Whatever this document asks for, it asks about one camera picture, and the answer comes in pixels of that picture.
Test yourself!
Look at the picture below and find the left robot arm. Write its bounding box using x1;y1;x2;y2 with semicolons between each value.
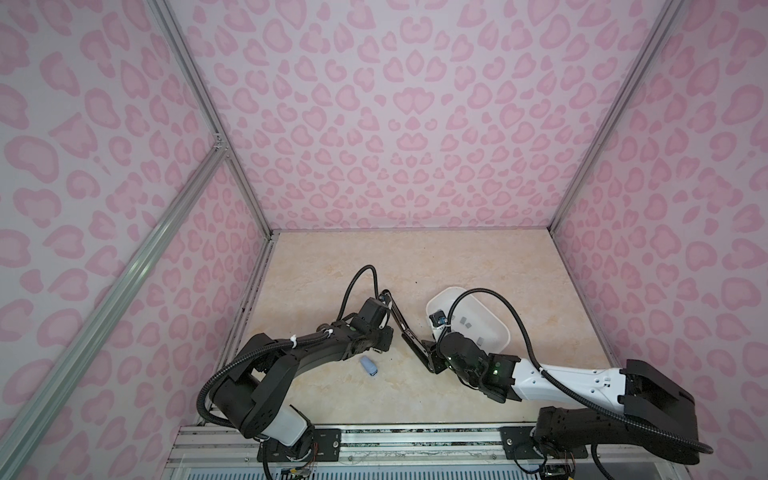
196;297;393;458

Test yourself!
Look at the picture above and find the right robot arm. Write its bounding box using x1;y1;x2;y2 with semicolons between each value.
412;332;714;465

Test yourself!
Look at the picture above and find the blue small stapler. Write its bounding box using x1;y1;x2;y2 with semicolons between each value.
360;356;378;376

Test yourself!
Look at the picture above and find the white plastic tray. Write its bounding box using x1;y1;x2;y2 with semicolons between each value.
426;286;511;353

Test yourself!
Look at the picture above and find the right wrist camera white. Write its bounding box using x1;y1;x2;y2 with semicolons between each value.
429;310;448;332

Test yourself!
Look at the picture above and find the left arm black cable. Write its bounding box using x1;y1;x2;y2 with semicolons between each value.
335;264;382;322

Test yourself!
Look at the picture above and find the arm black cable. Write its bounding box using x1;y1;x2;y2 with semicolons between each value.
437;287;715;455
335;264;382;322

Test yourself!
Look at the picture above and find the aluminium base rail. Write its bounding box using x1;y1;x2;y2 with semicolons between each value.
162;423;688;479

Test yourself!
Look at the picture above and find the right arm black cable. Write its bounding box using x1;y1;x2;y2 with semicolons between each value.
437;287;715;455

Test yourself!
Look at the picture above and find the aluminium diagonal frame bar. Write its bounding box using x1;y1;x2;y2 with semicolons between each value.
1;146;228;479

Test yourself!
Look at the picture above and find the aluminium frame corner post left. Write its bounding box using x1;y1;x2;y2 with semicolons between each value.
147;0;273;239

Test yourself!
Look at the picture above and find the aluminium frame corner post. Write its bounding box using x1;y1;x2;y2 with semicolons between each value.
147;0;273;239
548;0;689;238

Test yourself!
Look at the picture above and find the aluminium frame corner post right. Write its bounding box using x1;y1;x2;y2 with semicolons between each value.
548;0;689;238

